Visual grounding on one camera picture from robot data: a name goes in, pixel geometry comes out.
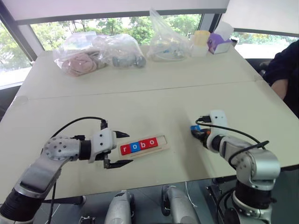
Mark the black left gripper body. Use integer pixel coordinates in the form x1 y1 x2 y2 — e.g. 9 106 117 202
94 150 113 169

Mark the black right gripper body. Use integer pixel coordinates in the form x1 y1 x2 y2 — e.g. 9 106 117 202
198 128 211 148

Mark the light wooden letter tray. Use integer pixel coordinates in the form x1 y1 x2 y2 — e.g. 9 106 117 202
116 134 171 161

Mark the silver grey rounded casing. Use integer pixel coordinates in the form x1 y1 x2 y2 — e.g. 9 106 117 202
161 185 201 224
103 189 135 224

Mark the grey plush toy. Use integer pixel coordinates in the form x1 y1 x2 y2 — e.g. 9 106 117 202
112 55 147 69

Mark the pink plush toy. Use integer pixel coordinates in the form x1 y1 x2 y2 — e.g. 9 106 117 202
61 52 99 77

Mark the yellow lidded plastic cup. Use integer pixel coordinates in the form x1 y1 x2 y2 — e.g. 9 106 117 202
189 34 209 57

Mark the black office chair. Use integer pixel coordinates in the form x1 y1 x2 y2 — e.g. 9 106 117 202
246 57 273 78

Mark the clear bag with grey toy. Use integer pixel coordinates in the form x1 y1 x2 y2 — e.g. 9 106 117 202
93 33 147 70

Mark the purple tissue box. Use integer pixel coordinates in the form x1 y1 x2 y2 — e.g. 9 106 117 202
206 20 235 55

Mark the clear bag with mixed items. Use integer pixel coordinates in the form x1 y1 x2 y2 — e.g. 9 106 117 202
146 7 195 63

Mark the clear bag with pink plush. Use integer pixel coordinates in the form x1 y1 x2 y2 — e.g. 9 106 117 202
53 32 110 77

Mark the person in dark clothing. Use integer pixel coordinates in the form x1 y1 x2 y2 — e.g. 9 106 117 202
263 39 299 113

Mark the white roller blind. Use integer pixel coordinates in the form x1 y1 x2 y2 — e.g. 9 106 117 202
4 0 231 25

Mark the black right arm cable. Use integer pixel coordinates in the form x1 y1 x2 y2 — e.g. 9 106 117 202
195 115 270 168

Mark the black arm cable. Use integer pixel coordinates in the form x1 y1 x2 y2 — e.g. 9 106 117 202
48 116 109 224
195 115 270 168

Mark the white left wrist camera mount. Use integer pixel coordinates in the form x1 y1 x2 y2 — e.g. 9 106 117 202
88 127 117 164

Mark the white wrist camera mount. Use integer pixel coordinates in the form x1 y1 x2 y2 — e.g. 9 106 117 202
205 109 228 150
88 127 117 164

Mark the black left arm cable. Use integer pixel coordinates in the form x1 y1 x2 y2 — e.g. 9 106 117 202
48 116 109 224

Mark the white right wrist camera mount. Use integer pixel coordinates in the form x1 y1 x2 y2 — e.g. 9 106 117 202
205 109 228 150

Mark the dark window frame pillar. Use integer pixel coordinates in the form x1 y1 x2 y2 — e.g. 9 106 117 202
0 0 38 69

